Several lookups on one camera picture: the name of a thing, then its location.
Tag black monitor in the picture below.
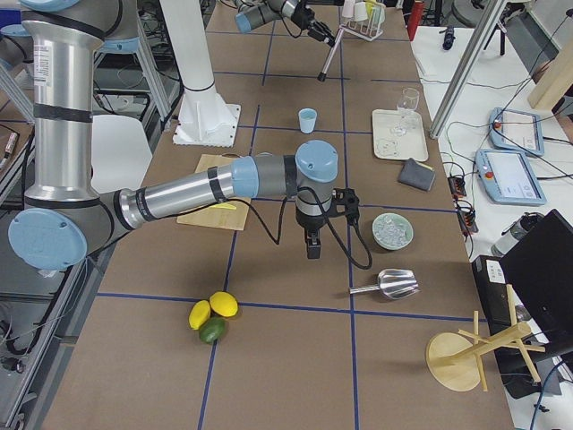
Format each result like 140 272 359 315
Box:
472 209 572 365

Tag white cup in rack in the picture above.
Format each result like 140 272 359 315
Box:
342 0 368 22

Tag steel muddler with black cap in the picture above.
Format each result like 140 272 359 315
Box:
317 25 344 82

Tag red cylinder tube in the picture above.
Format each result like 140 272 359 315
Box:
406 0 424 41

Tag aluminium frame post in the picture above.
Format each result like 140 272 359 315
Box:
429 0 507 139

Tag near blue teach pendant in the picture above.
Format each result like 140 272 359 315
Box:
475 150 547 207

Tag green bowl with ice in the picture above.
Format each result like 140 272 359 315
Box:
372 212 414 251

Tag far blue teach pendant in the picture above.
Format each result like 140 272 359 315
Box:
489 107 544 157

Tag wooden mug tree stand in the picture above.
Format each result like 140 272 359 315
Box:
425 284 545 391

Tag blue teach pendant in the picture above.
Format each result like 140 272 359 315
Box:
489 107 544 157
475 150 547 207

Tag yellow cup in rack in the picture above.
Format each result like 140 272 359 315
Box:
365 0 381 21

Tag yellow plastic knife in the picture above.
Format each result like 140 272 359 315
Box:
209 202 237 211

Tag clear wine glass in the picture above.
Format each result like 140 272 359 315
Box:
390 88 420 136

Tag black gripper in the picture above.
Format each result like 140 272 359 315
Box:
295 186 360 260
290 2 334 43

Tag light blue plastic cup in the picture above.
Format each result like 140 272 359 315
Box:
298 107 318 134

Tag metal ice scoop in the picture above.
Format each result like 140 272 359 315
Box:
349 269 420 300

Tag white chair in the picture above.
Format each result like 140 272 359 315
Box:
91 115 152 194

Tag green lime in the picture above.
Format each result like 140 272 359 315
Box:
199 317 227 344

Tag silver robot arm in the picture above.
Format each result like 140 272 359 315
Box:
8 1 359 271
234 0 336 47

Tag cream serving tray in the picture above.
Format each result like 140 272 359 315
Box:
372 108 430 162

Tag bamboo cutting board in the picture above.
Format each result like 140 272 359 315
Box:
176 153 249 231

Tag yellow lemon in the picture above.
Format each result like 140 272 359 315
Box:
188 300 211 331
209 291 239 317

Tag white wire cup rack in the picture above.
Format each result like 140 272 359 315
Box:
340 17 383 41

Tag grey folded cloth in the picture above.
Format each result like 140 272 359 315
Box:
398 158 435 192

